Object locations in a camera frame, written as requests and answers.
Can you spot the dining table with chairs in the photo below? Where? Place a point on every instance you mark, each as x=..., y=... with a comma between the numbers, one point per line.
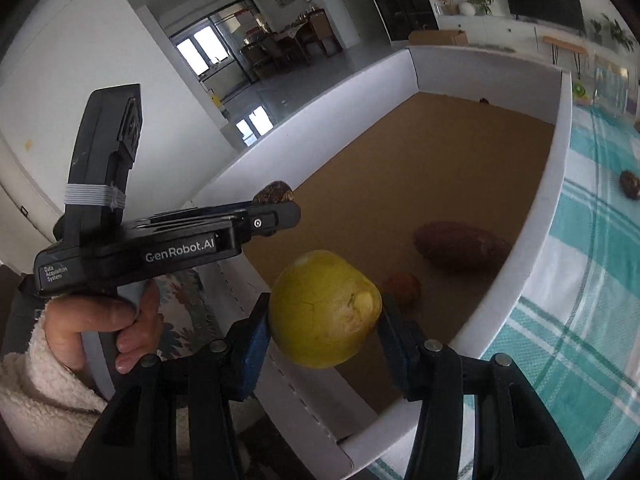
x=290, y=42

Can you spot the reddish brown round fruit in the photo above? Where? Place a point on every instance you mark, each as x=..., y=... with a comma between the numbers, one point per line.
x=402, y=287

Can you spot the small green potted plant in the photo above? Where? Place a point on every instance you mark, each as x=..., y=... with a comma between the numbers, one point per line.
x=596, y=30

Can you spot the brown sweet potato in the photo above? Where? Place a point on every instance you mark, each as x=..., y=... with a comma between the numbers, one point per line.
x=460, y=247

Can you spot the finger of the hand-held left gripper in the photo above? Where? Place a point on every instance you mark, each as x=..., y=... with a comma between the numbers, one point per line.
x=275, y=221
x=225, y=208

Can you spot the white low cabinet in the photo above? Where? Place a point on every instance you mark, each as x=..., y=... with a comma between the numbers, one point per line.
x=520, y=30

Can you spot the glass sliding door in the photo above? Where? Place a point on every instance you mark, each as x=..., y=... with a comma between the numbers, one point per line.
x=215, y=45

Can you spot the kiwi print bag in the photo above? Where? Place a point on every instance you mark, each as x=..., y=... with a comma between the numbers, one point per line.
x=581, y=92

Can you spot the wooden side table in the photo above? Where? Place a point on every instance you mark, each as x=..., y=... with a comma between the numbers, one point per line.
x=564, y=44

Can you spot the white cardboard box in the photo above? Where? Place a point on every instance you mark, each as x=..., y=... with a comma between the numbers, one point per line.
x=525, y=260

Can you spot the brown water chestnut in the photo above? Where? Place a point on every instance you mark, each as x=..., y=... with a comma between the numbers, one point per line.
x=630, y=183
x=272, y=192

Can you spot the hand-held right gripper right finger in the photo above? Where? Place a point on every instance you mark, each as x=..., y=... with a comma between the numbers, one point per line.
x=395, y=360

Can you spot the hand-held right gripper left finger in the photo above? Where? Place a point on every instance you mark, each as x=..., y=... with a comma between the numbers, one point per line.
x=252, y=355

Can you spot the yellow green pear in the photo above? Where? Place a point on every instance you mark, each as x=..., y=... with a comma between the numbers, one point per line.
x=320, y=310

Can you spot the person's left hand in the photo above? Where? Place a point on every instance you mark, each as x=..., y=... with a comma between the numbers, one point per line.
x=100, y=320

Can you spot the brown cardboard box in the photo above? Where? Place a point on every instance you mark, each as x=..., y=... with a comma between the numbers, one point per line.
x=440, y=37

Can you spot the white round vase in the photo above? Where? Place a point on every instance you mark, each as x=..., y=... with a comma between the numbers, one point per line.
x=467, y=9

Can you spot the floral patterned rug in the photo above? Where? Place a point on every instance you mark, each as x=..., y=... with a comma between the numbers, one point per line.
x=187, y=305

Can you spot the black television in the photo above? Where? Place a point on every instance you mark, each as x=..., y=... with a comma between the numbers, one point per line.
x=542, y=0

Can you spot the glass jar with gold lid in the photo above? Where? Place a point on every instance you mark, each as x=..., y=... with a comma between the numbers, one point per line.
x=611, y=85

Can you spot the leafy green potted plant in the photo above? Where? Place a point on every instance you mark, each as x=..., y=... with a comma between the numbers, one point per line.
x=619, y=32

